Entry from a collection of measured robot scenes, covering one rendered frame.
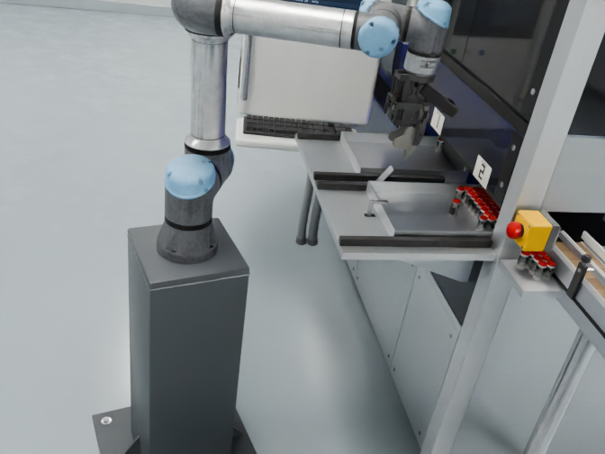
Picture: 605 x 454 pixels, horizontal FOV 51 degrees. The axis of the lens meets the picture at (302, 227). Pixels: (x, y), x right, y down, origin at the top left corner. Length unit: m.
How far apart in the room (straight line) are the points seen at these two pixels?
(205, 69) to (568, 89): 0.80
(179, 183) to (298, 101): 1.01
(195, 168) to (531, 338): 1.03
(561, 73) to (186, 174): 0.85
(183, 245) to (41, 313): 1.25
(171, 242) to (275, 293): 1.30
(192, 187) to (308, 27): 0.45
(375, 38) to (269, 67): 1.12
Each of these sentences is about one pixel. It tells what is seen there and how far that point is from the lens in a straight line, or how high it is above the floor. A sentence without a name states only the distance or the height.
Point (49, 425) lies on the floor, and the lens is 2.30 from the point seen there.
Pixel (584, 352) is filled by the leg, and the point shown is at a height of 0.76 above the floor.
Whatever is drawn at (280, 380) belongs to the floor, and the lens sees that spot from 2.42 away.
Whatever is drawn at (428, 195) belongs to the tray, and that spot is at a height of 0.88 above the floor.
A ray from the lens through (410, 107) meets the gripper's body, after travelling 1.48.
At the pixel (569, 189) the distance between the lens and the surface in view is 1.64.
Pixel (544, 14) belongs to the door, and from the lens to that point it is 1.60.
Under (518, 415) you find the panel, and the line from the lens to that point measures 2.13.
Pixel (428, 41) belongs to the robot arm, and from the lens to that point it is 1.44.
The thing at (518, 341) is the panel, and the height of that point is 0.60.
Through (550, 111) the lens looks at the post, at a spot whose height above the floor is 1.27.
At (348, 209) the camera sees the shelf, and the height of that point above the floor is 0.88.
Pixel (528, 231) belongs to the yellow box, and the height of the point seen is 1.01.
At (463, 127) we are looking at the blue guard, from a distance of 1.87.
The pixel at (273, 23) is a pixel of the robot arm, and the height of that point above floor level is 1.38.
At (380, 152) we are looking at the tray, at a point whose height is 0.88.
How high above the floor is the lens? 1.70
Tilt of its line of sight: 31 degrees down
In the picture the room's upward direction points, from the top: 8 degrees clockwise
